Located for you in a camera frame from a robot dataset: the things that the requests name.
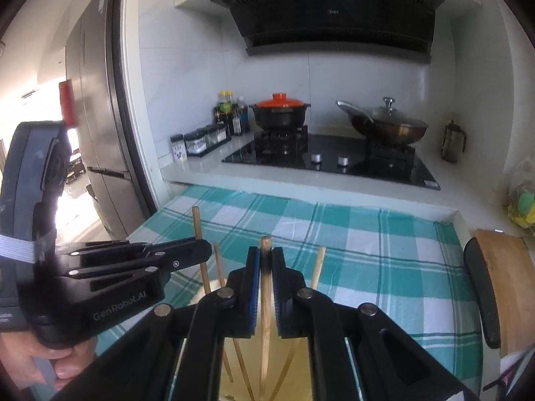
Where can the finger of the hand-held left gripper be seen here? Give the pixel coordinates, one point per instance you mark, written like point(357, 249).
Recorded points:
point(104, 245)
point(188, 255)

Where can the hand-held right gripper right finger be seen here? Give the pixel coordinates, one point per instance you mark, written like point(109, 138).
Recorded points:
point(280, 300)

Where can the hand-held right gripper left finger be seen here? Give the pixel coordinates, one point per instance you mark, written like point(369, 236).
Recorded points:
point(250, 296)

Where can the bamboo chopstick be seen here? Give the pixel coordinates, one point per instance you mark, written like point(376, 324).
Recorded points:
point(195, 221)
point(318, 263)
point(266, 246)
point(218, 263)

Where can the cream ribbed utensil holder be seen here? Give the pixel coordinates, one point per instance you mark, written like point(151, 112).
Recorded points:
point(255, 355)

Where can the person's left hand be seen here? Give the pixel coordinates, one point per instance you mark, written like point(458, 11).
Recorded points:
point(67, 361)

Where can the red cylindrical object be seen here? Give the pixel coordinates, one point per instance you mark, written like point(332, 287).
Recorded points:
point(67, 104)

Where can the teal checkered tablecloth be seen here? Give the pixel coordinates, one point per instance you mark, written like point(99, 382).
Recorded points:
point(376, 259)

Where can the small black lid shaker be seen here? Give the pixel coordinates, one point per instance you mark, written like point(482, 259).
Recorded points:
point(178, 148)

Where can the grey refrigerator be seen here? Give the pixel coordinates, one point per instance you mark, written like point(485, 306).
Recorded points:
point(96, 92)

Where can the black glass gas stove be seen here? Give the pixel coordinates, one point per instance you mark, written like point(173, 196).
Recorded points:
point(334, 167)

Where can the dark sauce bottle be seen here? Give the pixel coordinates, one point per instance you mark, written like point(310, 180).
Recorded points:
point(241, 119)

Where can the black clay pot orange lid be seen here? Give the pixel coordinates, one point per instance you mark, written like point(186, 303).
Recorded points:
point(279, 112)

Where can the black oblong pad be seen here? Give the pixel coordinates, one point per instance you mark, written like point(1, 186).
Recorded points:
point(480, 288)

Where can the wok with glass lid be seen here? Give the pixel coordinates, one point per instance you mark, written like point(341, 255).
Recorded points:
point(388, 127)

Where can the glass french press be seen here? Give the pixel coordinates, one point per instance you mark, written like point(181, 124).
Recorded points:
point(452, 144)

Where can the wooden cutting board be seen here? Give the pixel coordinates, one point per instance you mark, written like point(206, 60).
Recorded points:
point(514, 284)

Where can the bag with yellow green items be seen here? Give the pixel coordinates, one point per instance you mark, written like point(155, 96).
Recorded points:
point(524, 209)

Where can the black range hood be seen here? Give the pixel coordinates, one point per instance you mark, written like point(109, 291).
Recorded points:
point(334, 21)

